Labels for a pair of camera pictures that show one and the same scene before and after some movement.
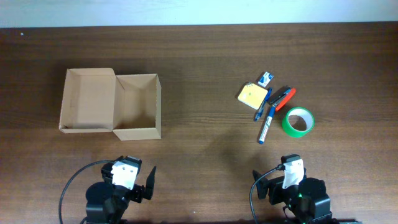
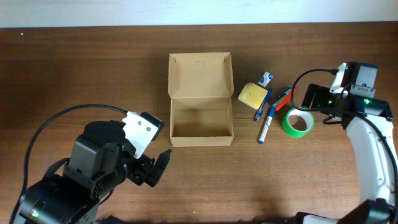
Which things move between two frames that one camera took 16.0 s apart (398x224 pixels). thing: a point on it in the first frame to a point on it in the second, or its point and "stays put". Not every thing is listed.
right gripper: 272,189 to 315,97
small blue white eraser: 265,79 stays put
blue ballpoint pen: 259,112 stays put
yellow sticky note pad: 252,95 stays put
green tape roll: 302,112 stays put
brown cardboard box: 96,100 to 200,87
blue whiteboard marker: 272,110 stays put
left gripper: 140,191 to 144,169
